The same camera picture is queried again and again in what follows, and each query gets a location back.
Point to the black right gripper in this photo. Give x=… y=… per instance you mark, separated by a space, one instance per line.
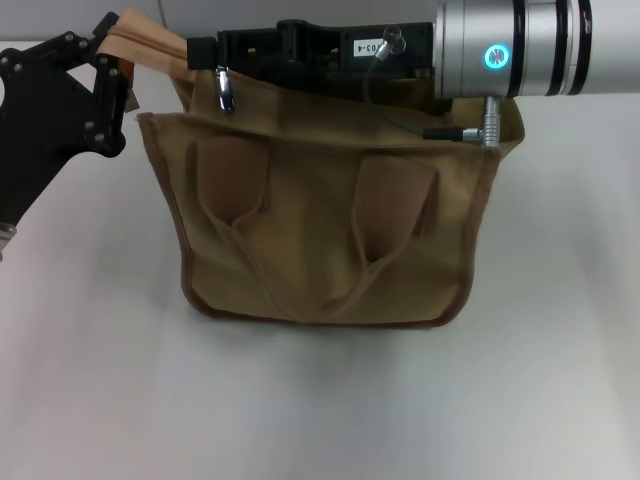
x=320 y=55

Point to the silver metal zipper pull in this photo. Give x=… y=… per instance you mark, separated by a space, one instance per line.
x=226 y=95

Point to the khaki canvas food bag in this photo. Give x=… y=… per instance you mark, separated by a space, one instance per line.
x=325 y=225

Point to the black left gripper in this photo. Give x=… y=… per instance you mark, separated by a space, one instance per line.
x=40 y=125

